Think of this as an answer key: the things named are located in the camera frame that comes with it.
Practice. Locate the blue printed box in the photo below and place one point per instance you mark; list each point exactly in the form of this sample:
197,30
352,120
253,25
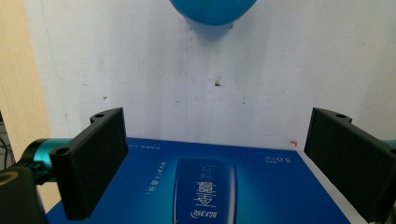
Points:
249,186

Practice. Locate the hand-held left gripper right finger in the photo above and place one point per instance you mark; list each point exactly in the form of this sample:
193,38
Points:
351,155

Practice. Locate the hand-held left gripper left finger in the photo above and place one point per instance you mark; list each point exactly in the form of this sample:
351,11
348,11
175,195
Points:
90,165

